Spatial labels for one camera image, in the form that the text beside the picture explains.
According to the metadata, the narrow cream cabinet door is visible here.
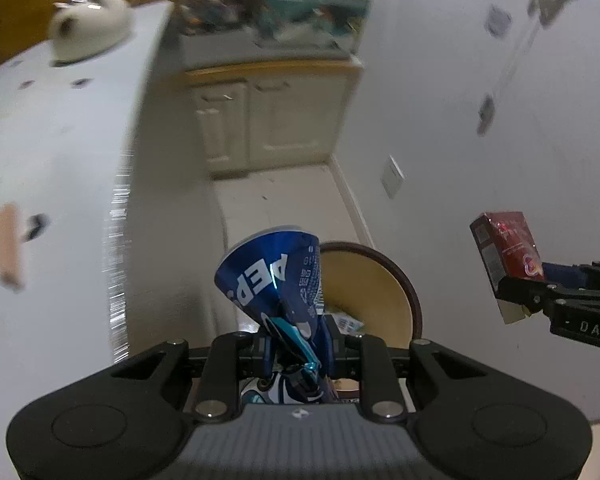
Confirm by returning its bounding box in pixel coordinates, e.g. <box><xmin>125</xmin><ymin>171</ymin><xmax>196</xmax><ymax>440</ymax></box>
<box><xmin>191</xmin><ymin>81</ymin><xmax>249</xmax><ymax>172</ymax></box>

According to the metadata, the wide cream cabinet door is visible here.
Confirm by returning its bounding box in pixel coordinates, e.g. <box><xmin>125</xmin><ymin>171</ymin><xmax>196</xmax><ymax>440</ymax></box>
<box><xmin>249</xmin><ymin>76</ymin><xmax>355</xmax><ymax>167</ymax></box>

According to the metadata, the white kettle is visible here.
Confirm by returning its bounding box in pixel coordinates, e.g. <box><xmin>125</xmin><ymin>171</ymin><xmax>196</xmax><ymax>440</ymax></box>
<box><xmin>47</xmin><ymin>0</ymin><xmax>134</xmax><ymax>65</ymax></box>

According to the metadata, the red cigarette box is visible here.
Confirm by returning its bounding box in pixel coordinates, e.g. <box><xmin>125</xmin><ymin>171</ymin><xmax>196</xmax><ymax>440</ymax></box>
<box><xmin>469</xmin><ymin>211</ymin><xmax>547</xmax><ymax>325</ymax></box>

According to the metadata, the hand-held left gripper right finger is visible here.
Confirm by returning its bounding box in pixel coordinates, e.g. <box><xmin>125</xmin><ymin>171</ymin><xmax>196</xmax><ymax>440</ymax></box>
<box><xmin>326</xmin><ymin>334</ymin><xmax>484</xmax><ymax>422</ymax></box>

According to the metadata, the brown rimmed trash bin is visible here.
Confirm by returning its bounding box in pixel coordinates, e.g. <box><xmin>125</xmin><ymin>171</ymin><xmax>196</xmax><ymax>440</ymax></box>
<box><xmin>317</xmin><ymin>241</ymin><xmax>424</xmax><ymax>352</ymax></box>

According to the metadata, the crushed blue soda can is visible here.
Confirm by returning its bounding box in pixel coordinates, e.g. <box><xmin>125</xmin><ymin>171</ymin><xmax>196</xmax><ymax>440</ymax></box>
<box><xmin>215</xmin><ymin>225</ymin><xmax>342</xmax><ymax>404</ymax></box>

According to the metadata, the pink sausage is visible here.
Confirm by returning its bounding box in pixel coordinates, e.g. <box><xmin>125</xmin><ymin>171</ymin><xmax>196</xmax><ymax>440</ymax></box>
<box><xmin>0</xmin><ymin>202</ymin><xmax>27</xmax><ymax>292</ymax></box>

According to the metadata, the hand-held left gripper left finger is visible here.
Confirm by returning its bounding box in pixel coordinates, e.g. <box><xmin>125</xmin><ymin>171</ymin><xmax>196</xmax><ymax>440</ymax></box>
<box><xmin>110</xmin><ymin>332</ymin><xmax>267</xmax><ymax>422</ymax></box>

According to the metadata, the small dark wrapper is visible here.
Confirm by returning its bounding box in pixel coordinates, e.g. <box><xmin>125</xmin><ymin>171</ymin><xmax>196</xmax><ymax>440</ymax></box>
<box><xmin>22</xmin><ymin>213</ymin><xmax>49</xmax><ymax>242</ymax></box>

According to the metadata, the white wall socket plate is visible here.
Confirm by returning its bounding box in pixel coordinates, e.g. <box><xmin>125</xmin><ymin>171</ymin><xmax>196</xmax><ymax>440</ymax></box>
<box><xmin>381</xmin><ymin>154</ymin><xmax>406</xmax><ymax>200</ymax></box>

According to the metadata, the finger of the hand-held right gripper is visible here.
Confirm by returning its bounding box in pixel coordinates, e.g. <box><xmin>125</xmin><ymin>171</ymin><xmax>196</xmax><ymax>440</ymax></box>
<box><xmin>542</xmin><ymin>260</ymin><xmax>600</xmax><ymax>287</ymax></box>
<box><xmin>497</xmin><ymin>276</ymin><xmax>557</xmax><ymax>317</ymax></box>

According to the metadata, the dark wall sticker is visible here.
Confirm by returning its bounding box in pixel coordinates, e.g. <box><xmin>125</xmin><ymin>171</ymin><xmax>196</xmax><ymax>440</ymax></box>
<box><xmin>485</xmin><ymin>4</ymin><xmax>512</xmax><ymax>37</ymax></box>
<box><xmin>476</xmin><ymin>94</ymin><xmax>497</xmax><ymax>137</ymax></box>

